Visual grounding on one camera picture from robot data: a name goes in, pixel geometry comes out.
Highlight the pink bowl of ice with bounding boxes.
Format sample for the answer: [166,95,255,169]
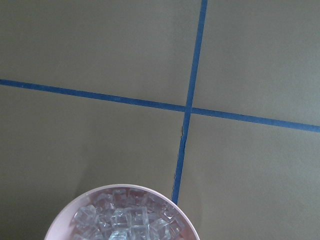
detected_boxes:
[45,184,200,240]

